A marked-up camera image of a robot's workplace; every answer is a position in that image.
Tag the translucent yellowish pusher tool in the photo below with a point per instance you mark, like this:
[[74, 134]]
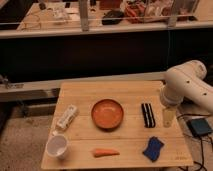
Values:
[[168, 115]]

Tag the orange ceramic bowl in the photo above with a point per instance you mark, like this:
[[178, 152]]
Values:
[[107, 114]]

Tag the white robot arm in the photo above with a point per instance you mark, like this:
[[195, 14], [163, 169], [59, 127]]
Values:
[[185, 81]]

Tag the black striped rectangular block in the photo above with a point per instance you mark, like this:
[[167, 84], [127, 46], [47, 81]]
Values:
[[148, 115]]

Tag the black power adapter box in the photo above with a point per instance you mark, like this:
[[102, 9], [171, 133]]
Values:
[[199, 127]]

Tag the blue folded cloth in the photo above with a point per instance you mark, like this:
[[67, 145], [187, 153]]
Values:
[[152, 151]]

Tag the orange carrot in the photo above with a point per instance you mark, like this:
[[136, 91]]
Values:
[[99, 152]]

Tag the orange red clutter pile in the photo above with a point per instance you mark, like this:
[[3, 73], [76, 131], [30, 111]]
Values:
[[134, 13]]

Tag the black bag on bench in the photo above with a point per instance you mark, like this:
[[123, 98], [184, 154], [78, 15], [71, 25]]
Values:
[[112, 17]]

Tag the white plastic cup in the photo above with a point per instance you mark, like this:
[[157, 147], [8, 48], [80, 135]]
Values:
[[57, 146]]

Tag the grey metal post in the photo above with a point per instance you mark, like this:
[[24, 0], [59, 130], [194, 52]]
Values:
[[83, 10]]

